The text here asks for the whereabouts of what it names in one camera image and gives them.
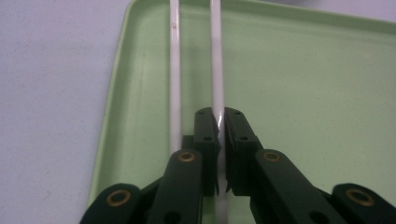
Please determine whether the white chopstick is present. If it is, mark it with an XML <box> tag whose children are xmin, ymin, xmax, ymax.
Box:
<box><xmin>209</xmin><ymin>0</ymin><xmax>231</xmax><ymax>224</ymax></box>
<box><xmin>169</xmin><ymin>0</ymin><xmax>182</xmax><ymax>155</ymax></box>

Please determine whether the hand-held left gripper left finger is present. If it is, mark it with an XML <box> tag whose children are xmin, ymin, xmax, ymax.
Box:
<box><xmin>181</xmin><ymin>106</ymin><xmax>222</xmax><ymax>197</ymax></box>

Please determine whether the pale green tray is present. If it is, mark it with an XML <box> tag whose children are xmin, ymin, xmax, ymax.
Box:
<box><xmin>87</xmin><ymin>0</ymin><xmax>396</xmax><ymax>224</ymax></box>

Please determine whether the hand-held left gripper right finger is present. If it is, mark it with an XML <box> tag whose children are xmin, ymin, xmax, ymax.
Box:
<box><xmin>224</xmin><ymin>107</ymin><xmax>262</xmax><ymax>197</ymax></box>

